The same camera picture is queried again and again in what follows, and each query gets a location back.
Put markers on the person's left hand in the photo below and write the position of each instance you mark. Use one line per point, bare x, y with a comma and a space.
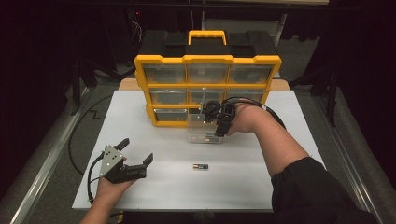
107, 190

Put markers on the person's black sleeve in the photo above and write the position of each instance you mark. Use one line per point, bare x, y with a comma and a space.
311, 199

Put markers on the black tripod stand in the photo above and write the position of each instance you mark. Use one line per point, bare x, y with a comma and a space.
332, 99
75, 87

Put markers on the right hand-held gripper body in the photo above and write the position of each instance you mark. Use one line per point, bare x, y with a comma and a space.
225, 113

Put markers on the grid of clear drawers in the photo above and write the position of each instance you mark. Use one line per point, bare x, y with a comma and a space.
165, 73

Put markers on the aluminium frame rail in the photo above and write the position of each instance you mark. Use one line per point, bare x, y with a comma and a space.
355, 174
46, 168

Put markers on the person's right hand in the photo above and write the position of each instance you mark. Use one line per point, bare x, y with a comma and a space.
246, 119

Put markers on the clear plastic drawer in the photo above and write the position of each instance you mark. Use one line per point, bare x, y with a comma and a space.
199, 129

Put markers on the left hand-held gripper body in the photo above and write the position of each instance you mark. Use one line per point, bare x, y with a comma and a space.
112, 161

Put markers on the yellow and black organizer cabinet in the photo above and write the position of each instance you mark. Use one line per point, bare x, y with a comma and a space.
205, 59

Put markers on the black and copper battery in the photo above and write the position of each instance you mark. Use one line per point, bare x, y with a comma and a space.
200, 166
211, 140

